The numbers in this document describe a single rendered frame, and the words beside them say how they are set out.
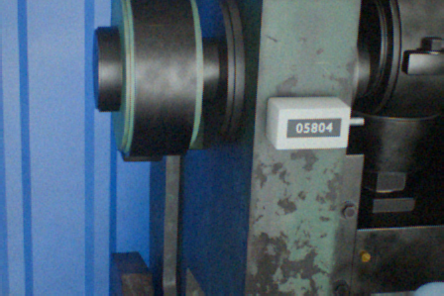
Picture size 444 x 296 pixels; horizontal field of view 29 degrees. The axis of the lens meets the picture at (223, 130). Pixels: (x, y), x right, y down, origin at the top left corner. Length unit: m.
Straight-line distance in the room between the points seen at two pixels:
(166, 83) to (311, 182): 0.17
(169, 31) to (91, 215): 1.37
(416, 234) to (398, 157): 0.09
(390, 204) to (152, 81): 0.33
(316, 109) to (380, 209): 0.24
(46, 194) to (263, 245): 1.34
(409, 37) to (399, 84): 0.05
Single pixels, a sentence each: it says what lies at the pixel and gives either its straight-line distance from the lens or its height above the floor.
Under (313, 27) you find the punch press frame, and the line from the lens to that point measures 0.81.
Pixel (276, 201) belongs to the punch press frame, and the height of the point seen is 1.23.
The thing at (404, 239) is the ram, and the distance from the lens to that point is 0.97.
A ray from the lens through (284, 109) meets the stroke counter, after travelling 0.77.
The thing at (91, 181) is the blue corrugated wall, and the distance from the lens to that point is 2.13.
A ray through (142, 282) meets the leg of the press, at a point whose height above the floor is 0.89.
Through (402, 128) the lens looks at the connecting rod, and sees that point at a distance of 0.95.
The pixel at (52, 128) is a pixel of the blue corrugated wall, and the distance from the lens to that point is 2.10.
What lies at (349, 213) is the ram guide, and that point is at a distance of 0.88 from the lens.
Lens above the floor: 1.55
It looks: 18 degrees down
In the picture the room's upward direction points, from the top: 3 degrees clockwise
